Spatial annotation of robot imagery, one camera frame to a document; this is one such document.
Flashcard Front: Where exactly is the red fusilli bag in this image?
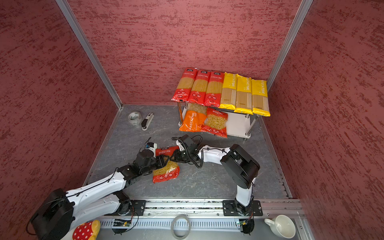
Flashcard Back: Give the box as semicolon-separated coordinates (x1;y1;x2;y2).
201;108;228;138
153;146;180;184

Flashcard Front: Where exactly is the orange macaroni bag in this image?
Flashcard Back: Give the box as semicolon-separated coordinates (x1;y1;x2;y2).
179;103;207;133

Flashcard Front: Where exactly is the red spaghetti bag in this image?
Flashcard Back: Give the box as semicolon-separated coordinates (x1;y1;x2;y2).
204;72;225;108
171;68;198;102
187;70;212;106

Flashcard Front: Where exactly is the yellow spaghetti bag crosswise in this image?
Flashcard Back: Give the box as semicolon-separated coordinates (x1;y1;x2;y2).
219;73;238;111

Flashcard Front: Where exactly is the yellow spaghetti bag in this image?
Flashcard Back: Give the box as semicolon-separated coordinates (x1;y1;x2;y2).
234;75;253;115
252;79;271;117

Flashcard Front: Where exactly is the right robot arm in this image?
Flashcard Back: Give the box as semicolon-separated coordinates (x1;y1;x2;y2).
171;135;261;216

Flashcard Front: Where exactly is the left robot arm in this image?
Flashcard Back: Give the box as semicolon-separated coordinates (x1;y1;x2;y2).
28;150;169;240

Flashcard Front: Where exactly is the white two-tier shelf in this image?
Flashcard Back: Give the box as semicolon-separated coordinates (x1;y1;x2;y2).
179;103;257;139

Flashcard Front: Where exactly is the black white stapler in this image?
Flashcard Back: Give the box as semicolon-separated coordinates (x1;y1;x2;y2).
141;113;154;131

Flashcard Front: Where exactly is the clear packing tape roll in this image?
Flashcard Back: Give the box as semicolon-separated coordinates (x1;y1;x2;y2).
128;111;143;125

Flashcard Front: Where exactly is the yellow plush toy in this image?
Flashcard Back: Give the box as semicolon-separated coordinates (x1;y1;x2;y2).
62;220;101;240

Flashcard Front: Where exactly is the white ceramic cup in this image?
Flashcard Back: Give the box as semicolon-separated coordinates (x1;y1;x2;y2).
264;215;296;239

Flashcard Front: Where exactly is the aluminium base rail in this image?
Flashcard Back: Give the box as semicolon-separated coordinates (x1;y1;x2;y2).
99;199;306;232

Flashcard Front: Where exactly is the grey ring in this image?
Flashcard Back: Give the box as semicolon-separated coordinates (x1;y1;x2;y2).
170;214;192;240

